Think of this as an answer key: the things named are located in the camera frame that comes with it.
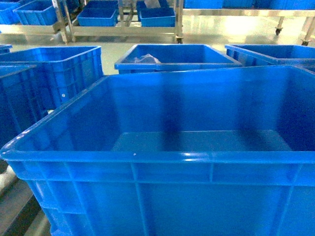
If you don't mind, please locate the blue crate left rear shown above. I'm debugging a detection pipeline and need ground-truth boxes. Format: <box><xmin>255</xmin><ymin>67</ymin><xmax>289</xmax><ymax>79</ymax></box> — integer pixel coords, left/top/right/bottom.
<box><xmin>0</xmin><ymin>46</ymin><xmax>104</xmax><ymax>110</ymax></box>

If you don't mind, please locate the blue crate on shelf right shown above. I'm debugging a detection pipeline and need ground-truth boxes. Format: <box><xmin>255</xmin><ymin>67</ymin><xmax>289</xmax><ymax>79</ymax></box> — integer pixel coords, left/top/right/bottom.
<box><xmin>136</xmin><ymin>0</ymin><xmax>176</xmax><ymax>28</ymax></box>

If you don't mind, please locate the blue crate on shelf left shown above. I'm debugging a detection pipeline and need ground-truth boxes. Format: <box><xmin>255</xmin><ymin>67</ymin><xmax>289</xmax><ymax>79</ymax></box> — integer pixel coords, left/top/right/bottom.
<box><xmin>0</xmin><ymin>0</ymin><xmax>58</xmax><ymax>26</ymax></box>

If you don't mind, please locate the blue crate on shelf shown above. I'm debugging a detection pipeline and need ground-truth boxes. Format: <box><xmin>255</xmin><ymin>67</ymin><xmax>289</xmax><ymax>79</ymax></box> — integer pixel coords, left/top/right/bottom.
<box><xmin>136</xmin><ymin>0</ymin><xmax>176</xmax><ymax>28</ymax></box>
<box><xmin>0</xmin><ymin>0</ymin><xmax>58</xmax><ymax>26</ymax></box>
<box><xmin>77</xmin><ymin>0</ymin><xmax>119</xmax><ymax>27</ymax></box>

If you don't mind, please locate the blue crate far right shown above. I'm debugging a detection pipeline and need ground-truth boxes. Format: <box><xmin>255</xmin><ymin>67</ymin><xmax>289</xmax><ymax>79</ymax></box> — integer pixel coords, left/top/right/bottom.
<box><xmin>225</xmin><ymin>44</ymin><xmax>315</xmax><ymax>72</ymax></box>

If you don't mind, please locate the blue crate with plastic bag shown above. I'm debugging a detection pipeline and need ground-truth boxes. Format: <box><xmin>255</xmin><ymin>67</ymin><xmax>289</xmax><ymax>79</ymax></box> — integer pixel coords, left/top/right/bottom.
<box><xmin>114</xmin><ymin>44</ymin><xmax>242</xmax><ymax>74</ymax></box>

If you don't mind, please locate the blue crate on shelf centre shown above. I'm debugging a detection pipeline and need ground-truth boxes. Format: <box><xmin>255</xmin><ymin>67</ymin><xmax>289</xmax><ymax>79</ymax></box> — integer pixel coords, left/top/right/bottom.
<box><xmin>77</xmin><ymin>0</ymin><xmax>119</xmax><ymax>27</ymax></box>

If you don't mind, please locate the metal shelf rack left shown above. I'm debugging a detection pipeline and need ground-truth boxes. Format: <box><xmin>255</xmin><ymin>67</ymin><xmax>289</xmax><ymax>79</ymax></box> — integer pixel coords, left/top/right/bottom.
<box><xmin>0</xmin><ymin>0</ymin><xmax>184</xmax><ymax>44</ymax></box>

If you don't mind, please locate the blue crate left near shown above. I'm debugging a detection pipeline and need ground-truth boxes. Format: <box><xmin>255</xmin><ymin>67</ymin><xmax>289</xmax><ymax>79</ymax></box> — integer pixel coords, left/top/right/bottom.
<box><xmin>0</xmin><ymin>64</ymin><xmax>48</xmax><ymax>147</ymax></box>

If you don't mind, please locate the metal shelf rack right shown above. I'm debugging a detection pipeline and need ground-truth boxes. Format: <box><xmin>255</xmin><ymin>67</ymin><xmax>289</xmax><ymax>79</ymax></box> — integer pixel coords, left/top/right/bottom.
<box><xmin>181</xmin><ymin>9</ymin><xmax>315</xmax><ymax>47</ymax></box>

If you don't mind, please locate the clear plastic bag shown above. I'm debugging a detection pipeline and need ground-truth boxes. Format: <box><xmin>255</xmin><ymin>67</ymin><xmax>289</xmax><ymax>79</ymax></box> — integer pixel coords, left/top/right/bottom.
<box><xmin>133</xmin><ymin>54</ymin><xmax>161</xmax><ymax>63</ymax></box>

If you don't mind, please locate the large blue plastic crate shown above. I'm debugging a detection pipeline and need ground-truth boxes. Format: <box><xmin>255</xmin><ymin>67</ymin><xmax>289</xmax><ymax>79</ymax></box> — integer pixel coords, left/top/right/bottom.
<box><xmin>1</xmin><ymin>66</ymin><xmax>315</xmax><ymax>236</ymax></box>

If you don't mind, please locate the metal shelf rack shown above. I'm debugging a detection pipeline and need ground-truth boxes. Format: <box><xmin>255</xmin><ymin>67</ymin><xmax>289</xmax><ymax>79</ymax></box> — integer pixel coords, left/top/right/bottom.
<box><xmin>0</xmin><ymin>0</ymin><xmax>184</xmax><ymax>44</ymax></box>
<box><xmin>181</xmin><ymin>9</ymin><xmax>315</xmax><ymax>47</ymax></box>

